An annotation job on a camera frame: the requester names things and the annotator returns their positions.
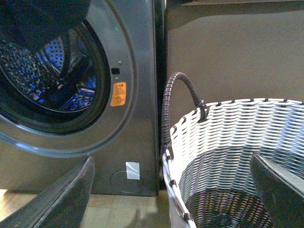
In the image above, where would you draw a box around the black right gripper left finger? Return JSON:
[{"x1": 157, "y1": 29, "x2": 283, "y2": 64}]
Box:
[{"x1": 0, "y1": 156, "x2": 95, "y2": 228}]

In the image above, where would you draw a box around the orange warning sticker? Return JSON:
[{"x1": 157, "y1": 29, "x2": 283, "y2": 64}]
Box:
[{"x1": 110, "y1": 82, "x2": 127, "y2": 107}]

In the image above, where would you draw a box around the grey front-load washing machine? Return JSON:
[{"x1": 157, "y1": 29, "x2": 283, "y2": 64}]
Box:
[{"x1": 0, "y1": 0, "x2": 160, "y2": 196}]

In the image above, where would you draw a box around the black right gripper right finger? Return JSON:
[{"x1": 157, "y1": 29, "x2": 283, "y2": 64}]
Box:
[{"x1": 250, "y1": 153, "x2": 304, "y2": 228}]

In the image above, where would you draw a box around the white woven laundry basket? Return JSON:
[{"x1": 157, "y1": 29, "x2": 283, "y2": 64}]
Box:
[{"x1": 162, "y1": 98, "x2": 304, "y2": 228}]

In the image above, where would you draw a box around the dark wrapped basket handle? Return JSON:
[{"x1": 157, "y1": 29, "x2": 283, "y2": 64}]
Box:
[{"x1": 161, "y1": 72, "x2": 209, "y2": 151}]

